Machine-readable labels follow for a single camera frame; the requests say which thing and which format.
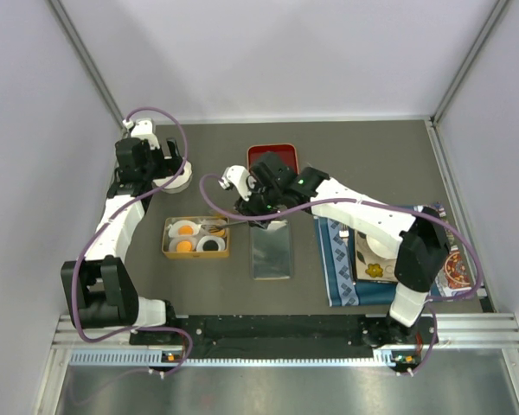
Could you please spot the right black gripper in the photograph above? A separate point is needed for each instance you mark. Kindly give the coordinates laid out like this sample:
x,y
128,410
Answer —
x,y
247,207

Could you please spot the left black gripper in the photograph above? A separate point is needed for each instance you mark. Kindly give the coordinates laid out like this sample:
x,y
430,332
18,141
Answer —
x,y
169,166

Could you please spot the white scalloped dish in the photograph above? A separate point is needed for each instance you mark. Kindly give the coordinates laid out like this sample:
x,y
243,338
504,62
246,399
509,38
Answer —
x,y
176,184

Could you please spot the metal tongs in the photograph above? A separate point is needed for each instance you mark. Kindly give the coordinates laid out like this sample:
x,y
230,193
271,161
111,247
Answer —
x,y
250,223

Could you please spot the orange cookie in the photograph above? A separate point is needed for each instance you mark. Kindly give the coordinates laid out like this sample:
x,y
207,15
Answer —
x,y
184,246
185,230
219,232

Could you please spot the black sandwich cookie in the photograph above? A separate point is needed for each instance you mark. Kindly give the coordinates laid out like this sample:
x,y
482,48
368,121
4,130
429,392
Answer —
x,y
210,246

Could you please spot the orange cookie top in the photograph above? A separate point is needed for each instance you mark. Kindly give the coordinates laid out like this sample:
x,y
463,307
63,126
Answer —
x,y
185,230

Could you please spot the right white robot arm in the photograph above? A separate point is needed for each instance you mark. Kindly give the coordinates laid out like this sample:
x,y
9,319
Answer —
x,y
416,242

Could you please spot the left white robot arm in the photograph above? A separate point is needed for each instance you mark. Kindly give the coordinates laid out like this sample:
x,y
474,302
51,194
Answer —
x,y
97,286

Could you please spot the silver tin lid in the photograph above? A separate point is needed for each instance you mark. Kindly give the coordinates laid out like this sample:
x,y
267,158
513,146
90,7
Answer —
x,y
271,251

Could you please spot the red lacquer tray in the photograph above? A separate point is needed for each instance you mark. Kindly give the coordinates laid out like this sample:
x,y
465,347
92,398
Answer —
x,y
287,153

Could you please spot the white paper cup bottom-right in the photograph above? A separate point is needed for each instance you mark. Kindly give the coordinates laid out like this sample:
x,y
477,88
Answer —
x,y
220,240

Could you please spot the white paper cup top-right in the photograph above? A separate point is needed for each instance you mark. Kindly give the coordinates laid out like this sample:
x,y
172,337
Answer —
x,y
207,225

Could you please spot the white paper cup top-left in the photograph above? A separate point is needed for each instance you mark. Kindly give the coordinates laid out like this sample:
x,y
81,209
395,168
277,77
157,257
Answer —
x,y
173,228

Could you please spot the gold cookie tin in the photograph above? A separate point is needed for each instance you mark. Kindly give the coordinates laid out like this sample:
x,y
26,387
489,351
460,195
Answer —
x,y
193,255

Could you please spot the silver fork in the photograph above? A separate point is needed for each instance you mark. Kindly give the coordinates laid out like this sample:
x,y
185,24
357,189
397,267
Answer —
x,y
344,236

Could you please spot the blue patterned cloth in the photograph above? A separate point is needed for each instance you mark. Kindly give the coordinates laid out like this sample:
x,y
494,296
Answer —
x,y
337,280

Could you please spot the floral square plate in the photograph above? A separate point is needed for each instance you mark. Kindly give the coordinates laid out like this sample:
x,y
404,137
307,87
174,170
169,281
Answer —
x,y
371,267

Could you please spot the white bowl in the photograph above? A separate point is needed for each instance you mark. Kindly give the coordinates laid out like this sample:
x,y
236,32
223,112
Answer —
x,y
380,250

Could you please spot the colourful patterned cloth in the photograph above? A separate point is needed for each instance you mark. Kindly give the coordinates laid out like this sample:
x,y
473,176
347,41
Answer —
x,y
454,278

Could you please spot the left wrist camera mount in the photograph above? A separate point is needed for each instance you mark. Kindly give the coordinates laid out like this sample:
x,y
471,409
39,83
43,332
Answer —
x,y
142,129

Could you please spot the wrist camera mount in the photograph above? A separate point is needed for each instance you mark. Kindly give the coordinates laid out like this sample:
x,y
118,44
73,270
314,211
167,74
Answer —
x,y
237,177
142,129

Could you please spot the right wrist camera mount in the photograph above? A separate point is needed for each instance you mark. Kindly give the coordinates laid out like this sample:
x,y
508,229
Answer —
x,y
237,177

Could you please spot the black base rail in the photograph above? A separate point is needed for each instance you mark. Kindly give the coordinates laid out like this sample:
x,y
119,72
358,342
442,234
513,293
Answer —
x,y
298,337

